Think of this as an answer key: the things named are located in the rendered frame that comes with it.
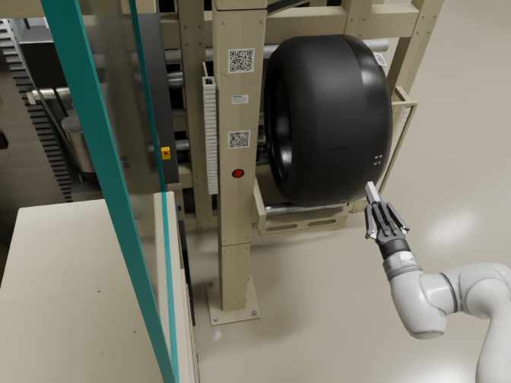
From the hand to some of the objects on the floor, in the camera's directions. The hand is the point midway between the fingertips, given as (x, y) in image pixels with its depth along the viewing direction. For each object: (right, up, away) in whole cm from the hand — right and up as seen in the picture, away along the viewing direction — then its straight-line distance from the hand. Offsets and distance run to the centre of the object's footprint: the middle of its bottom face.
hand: (372, 194), depth 122 cm
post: (-47, -60, +111) cm, 135 cm away
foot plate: (-47, -60, +111) cm, 135 cm away
